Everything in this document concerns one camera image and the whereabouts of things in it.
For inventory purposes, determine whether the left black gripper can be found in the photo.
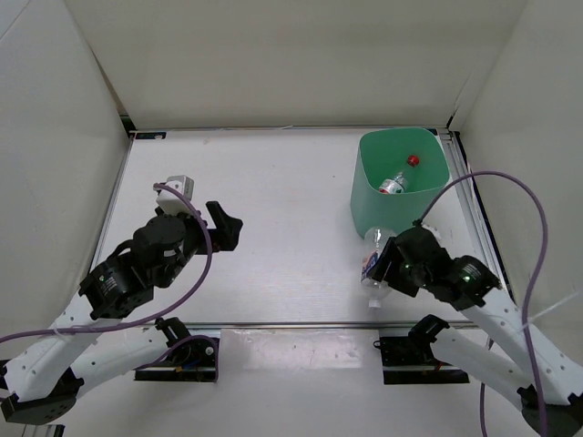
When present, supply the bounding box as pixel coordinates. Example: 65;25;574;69
156;200;242;288

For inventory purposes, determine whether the clear bottle blue orange label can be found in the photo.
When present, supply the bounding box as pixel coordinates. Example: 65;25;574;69
359;226;397;311

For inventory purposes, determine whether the clear bottle red label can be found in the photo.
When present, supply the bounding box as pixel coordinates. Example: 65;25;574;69
378;155;420;195

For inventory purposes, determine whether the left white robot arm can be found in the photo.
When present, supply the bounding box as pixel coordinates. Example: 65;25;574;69
1;201;243;425

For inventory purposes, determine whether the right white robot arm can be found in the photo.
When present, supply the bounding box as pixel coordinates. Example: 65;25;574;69
361;226;582;436

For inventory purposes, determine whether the green plastic bin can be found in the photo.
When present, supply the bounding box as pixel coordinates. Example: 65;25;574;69
350;127;450;237

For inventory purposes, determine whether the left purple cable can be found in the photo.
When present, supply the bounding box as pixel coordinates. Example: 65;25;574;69
0;181;220;381

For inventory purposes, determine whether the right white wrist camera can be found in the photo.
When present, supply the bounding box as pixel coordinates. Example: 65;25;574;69
422;223;442;241

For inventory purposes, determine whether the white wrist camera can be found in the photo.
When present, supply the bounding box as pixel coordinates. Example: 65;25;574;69
422;223;442;241
155;175;195;216

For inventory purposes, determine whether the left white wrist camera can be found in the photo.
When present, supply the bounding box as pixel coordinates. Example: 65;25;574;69
155;175;195;216

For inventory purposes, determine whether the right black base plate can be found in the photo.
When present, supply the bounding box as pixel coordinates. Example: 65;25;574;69
373;336;469;385

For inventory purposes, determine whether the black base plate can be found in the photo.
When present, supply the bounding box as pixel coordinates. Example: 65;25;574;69
134;330;220;383
373;336;469;385

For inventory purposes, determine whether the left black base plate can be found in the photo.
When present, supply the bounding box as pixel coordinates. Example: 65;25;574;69
134;330;220;383

